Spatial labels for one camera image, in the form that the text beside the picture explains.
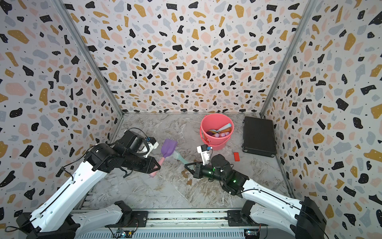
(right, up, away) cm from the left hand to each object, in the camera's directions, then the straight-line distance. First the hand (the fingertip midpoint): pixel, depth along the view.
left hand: (159, 167), depth 66 cm
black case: (+62, +11, +46) cm, 78 cm away
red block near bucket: (+41, -1, +30) cm, 51 cm away
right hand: (+11, -1, +3) cm, 11 cm away
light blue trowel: (+35, +18, +29) cm, 49 cm away
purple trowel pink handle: (+30, +13, +24) cm, 41 cm away
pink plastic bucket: (+29, +16, +37) cm, 50 cm away
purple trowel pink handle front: (+2, +7, +7) cm, 11 cm away
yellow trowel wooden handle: (+35, +16, +28) cm, 48 cm away
